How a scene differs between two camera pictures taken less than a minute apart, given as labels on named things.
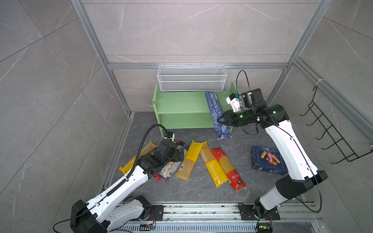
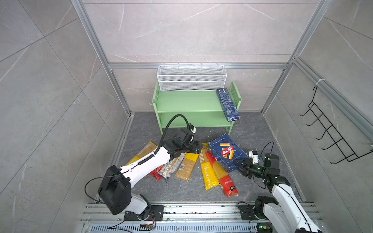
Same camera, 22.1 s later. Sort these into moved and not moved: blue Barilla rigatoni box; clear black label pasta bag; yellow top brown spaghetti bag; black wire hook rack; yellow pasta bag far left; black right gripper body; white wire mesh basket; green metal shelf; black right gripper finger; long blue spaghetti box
Moved: black right gripper finger; black right gripper body; long blue spaghetti box; blue Barilla rigatoni box
Not moved: green metal shelf; white wire mesh basket; clear black label pasta bag; black wire hook rack; yellow top brown spaghetti bag; yellow pasta bag far left
